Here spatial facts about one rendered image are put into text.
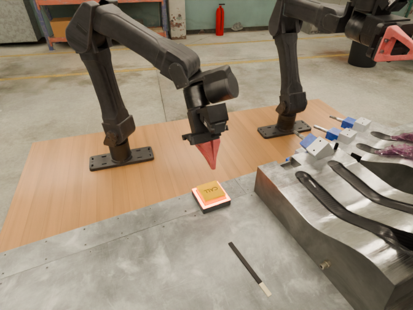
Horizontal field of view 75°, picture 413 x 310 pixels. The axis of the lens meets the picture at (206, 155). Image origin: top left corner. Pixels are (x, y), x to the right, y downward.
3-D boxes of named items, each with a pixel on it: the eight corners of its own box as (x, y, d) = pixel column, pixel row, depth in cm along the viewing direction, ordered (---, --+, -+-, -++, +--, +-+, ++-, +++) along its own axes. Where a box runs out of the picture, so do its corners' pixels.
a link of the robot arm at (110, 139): (133, 118, 82) (117, 114, 84) (115, 132, 76) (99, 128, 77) (136, 135, 86) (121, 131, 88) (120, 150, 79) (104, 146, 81)
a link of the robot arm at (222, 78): (243, 88, 64) (225, 37, 59) (232, 104, 57) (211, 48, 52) (202, 99, 70) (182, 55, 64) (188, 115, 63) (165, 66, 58)
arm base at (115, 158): (151, 139, 83) (148, 128, 88) (82, 151, 78) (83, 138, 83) (154, 160, 88) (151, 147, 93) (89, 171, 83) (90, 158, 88)
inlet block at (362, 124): (324, 124, 100) (328, 111, 97) (330, 120, 102) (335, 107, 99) (359, 139, 92) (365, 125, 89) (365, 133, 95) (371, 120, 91)
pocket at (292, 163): (273, 171, 75) (275, 160, 72) (288, 166, 76) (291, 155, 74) (283, 181, 71) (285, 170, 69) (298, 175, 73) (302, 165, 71)
